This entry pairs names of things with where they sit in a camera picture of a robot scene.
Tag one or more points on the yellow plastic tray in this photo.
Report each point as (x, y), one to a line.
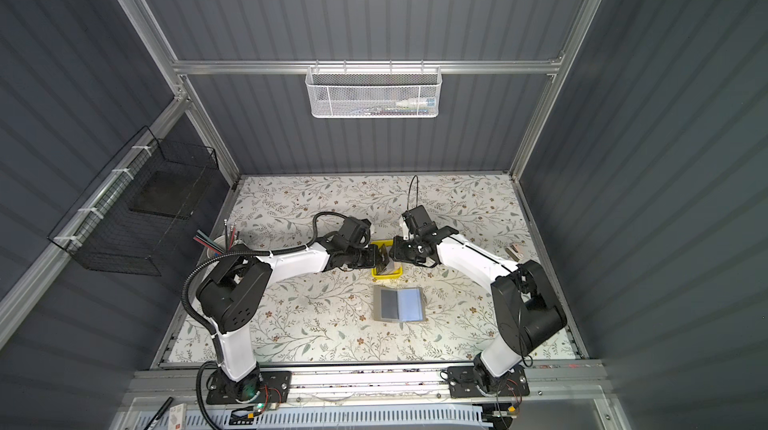
(389, 245)

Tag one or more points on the black wire basket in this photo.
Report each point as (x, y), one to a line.
(133, 222)

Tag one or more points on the white pen cup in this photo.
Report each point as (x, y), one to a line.
(238, 246)

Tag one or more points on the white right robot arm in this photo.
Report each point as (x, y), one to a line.
(528, 311)

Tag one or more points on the white tube in basket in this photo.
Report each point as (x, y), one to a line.
(417, 103)

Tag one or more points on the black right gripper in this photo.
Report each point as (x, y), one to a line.
(398, 253)

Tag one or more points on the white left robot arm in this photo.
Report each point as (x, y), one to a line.
(224, 293)

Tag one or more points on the pink white small clip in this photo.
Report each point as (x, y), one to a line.
(514, 253)

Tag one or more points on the white wire mesh basket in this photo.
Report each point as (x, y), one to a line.
(368, 95)

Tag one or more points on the white slotted cable duct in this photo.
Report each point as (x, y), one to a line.
(394, 416)

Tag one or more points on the coloured pens in cup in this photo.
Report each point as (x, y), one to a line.
(222, 241)

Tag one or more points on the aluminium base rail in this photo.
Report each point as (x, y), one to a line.
(304, 385)

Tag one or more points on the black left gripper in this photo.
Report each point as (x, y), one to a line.
(373, 250)

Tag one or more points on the aluminium frame post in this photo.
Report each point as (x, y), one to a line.
(149, 30)

